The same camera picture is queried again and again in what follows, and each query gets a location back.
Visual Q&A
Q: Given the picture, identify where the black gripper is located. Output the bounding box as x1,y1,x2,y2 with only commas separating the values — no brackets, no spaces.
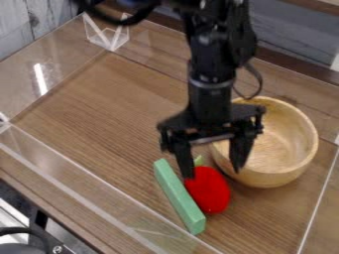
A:
156,79,265,179

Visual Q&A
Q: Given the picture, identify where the red plush strawberry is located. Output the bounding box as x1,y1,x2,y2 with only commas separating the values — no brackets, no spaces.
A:
184,157,230,214

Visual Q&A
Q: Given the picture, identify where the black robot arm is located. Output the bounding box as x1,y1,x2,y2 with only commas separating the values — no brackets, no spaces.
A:
73,0,265,179

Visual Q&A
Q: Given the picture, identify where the green rectangular block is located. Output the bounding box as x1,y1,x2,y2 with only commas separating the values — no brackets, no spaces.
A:
153,159,206,235

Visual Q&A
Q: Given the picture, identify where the wooden bowl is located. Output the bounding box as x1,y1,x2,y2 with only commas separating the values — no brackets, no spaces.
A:
210,96,318,189

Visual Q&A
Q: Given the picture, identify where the clear acrylic corner bracket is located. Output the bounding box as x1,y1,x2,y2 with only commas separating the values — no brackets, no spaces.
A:
82,13,129,52

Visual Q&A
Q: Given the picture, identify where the clear acrylic front wall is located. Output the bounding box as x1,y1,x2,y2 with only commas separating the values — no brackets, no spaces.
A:
0,112,222,254

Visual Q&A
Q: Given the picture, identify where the black metal table frame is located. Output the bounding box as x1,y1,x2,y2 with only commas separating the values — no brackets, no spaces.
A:
27,207,76,254

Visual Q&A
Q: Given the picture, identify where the black cable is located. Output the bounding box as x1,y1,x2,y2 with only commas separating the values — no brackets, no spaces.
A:
0,227,34,247

